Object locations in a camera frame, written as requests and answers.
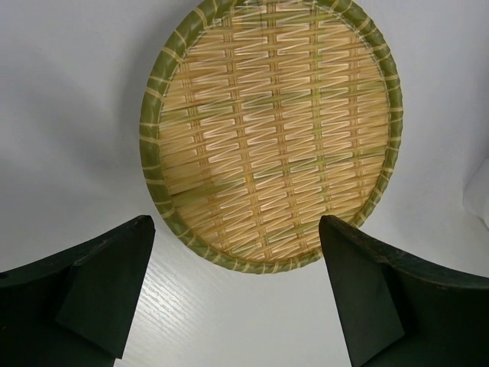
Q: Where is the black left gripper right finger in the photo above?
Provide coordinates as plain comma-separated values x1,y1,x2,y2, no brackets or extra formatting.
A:
319,216,488,366

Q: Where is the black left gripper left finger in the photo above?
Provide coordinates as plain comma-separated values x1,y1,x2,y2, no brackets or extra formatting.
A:
1,215,155,366

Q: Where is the round green-rimmed bamboo plate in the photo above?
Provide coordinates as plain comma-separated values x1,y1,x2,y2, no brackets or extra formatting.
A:
139,1,403,274

